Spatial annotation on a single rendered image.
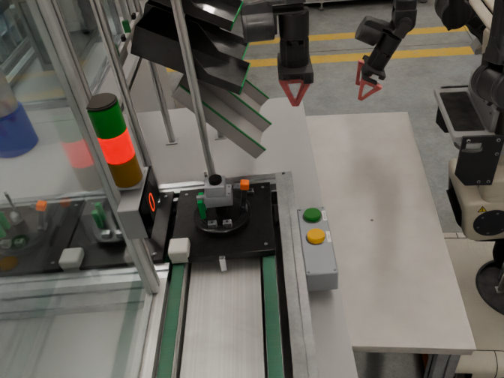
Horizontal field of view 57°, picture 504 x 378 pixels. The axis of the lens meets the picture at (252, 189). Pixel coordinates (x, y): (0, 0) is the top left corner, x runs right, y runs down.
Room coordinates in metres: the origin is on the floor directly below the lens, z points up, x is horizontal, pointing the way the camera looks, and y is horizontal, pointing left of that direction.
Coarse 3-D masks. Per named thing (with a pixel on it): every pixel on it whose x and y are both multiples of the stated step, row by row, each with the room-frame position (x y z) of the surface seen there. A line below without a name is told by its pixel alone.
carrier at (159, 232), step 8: (168, 192) 0.96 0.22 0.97; (168, 200) 0.93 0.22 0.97; (160, 208) 0.90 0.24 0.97; (168, 208) 0.90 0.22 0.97; (160, 216) 0.87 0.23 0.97; (168, 216) 0.87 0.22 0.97; (160, 224) 0.84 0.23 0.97; (168, 224) 0.84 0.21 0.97; (152, 232) 0.82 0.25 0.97; (160, 232) 0.82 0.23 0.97; (168, 232) 0.82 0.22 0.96; (152, 240) 0.79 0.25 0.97; (160, 240) 0.79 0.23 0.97; (168, 240) 0.80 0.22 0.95; (152, 248) 0.77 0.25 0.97; (160, 248) 0.76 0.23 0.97; (152, 256) 0.74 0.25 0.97; (160, 256) 0.74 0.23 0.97
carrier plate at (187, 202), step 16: (192, 192) 0.95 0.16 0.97; (240, 192) 0.92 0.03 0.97; (256, 192) 0.91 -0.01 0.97; (192, 208) 0.89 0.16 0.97; (256, 208) 0.85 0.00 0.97; (176, 224) 0.84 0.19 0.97; (192, 224) 0.83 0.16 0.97; (256, 224) 0.80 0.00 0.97; (272, 224) 0.79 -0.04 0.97; (192, 240) 0.78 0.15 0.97; (208, 240) 0.77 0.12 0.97; (224, 240) 0.76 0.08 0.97; (240, 240) 0.75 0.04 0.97; (256, 240) 0.75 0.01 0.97; (272, 240) 0.74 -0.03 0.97; (192, 256) 0.72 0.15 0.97; (208, 256) 0.72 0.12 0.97; (240, 256) 0.72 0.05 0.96; (256, 256) 0.71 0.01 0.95
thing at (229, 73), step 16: (144, 16) 1.14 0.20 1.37; (160, 16) 1.21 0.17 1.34; (144, 32) 1.08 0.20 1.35; (160, 32) 1.21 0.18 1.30; (176, 32) 1.20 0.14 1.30; (192, 32) 1.19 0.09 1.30; (144, 48) 1.09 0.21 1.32; (160, 48) 1.08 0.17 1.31; (176, 48) 1.07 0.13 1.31; (192, 48) 1.19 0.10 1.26; (208, 48) 1.18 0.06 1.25; (160, 64) 1.08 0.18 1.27; (176, 64) 1.07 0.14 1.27; (208, 64) 1.13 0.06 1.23; (224, 64) 1.15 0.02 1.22; (240, 64) 1.16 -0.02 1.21; (208, 80) 1.05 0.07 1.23; (224, 80) 1.04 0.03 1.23; (240, 80) 1.10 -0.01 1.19
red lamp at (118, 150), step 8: (120, 136) 0.64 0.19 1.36; (128, 136) 0.65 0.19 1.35; (104, 144) 0.63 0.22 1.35; (112, 144) 0.63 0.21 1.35; (120, 144) 0.64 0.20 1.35; (128, 144) 0.65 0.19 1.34; (104, 152) 0.64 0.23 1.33; (112, 152) 0.63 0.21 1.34; (120, 152) 0.63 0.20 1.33; (128, 152) 0.64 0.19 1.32; (112, 160) 0.63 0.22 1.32; (120, 160) 0.63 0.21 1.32
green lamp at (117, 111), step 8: (88, 112) 0.64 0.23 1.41; (96, 112) 0.63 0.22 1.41; (104, 112) 0.63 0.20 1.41; (112, 112) 0.64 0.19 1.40; (120, 112) 0.65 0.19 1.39; (96, 120) 0.63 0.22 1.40; (104, 120) 0.63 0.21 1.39; (112, 120) 0.64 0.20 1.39; (120, 120) 0.65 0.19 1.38; (96, 128) 0.64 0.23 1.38; (104, 128) 0.63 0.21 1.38; (112, 128) 0.63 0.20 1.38; (120, 128) 0.64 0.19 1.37; (104, 136) 0.63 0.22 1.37; (112, 136) 0.63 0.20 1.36
